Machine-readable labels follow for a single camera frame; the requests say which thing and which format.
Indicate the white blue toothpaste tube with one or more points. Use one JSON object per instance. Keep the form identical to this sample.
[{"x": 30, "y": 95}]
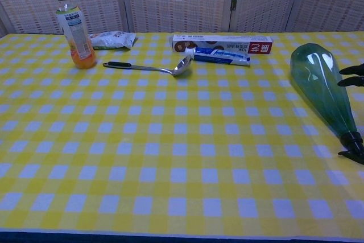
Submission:
[{"x": 219, "y": 55}]

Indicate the woven folding screen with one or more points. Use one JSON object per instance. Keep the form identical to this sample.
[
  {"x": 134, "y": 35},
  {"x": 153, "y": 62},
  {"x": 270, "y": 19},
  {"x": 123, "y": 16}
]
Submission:
[{"x": 176, "y": 1}]

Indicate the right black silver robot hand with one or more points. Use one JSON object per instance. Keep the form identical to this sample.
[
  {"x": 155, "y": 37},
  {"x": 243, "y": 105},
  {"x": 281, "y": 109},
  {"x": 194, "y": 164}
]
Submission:
[{"x": 355, "y": 69}]

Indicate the white snack bag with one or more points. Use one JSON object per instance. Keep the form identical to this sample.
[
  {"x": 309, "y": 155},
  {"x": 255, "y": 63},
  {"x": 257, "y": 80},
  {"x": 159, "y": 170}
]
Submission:
[{"x": 113, "y": 39}]

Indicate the orange juice bottle black cap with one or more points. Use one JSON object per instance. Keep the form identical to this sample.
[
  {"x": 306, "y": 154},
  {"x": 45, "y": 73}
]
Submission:
[{"x": 75, "y": 35}]

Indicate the green plastic spray bottle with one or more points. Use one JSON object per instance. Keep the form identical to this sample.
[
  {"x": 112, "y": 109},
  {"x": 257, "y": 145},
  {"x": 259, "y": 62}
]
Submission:
[{"x": 315, "y": 78}]

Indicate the yellow white checked tablecloth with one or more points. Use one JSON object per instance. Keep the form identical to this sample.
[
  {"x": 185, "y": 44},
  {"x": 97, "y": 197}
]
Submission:
[{"x": 159, "y": 140}]

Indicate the brass screen hinge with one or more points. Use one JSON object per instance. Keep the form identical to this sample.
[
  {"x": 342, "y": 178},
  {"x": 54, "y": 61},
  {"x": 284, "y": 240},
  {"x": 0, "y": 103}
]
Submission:
[{"x": 234, "y": 3}]

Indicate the long white red wrap box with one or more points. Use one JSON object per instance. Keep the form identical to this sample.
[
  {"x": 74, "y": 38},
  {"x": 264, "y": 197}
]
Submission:
[{"x": 221, "y": 42}]

